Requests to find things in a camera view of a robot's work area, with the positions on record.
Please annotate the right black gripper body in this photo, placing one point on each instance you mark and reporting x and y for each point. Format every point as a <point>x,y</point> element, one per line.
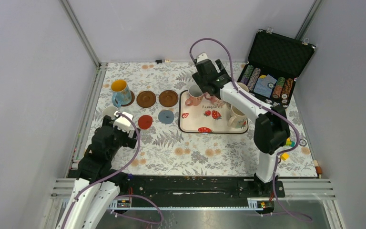
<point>198,81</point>

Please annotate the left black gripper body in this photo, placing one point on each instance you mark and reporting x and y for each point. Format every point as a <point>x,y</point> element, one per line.
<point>122,139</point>

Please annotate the pink large mug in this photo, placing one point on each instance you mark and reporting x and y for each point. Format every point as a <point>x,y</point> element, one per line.
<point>214,100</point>

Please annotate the blue floral mug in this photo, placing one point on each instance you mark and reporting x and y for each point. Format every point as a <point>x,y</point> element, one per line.
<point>110,111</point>

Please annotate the red apple coaster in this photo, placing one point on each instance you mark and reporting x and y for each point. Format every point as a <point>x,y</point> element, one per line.
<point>145,122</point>

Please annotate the yellow inside blue mug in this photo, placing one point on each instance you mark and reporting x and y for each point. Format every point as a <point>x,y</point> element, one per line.
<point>122,95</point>

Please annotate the cream mug front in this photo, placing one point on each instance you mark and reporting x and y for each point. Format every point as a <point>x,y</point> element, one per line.
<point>237,119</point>

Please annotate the cream mug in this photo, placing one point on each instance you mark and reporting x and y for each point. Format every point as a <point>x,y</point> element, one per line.
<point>242,87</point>
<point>237,119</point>

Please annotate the grey blue coaster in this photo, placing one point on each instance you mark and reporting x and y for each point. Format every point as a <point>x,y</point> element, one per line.
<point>166,116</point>

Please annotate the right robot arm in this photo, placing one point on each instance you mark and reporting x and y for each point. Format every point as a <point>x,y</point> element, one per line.
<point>271,129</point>

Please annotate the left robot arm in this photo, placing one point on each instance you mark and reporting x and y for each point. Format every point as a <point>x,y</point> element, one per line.
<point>97,184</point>

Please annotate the pink small mug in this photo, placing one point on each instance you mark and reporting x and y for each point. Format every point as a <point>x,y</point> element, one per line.
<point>195,96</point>

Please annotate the cream mug rear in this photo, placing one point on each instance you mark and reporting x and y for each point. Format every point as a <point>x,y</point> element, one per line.
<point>242,87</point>

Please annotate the white strawberry tray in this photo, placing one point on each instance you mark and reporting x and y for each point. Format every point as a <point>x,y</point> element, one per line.
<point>206,118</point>

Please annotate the blue card deck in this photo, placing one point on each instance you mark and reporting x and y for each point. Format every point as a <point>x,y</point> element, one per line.
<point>265,85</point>

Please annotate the floral tablecloth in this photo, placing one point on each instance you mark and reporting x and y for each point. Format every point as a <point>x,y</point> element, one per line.
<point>165,149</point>

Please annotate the black poker chip case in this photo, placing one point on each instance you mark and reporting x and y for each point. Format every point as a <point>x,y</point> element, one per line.
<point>281,57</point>

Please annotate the small yellow cube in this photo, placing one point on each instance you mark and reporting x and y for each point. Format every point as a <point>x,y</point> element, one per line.
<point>284,156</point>

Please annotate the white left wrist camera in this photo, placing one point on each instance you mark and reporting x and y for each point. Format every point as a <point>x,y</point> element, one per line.
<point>123,121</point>

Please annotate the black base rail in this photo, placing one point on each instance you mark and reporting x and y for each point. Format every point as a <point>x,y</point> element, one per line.
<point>195,191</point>

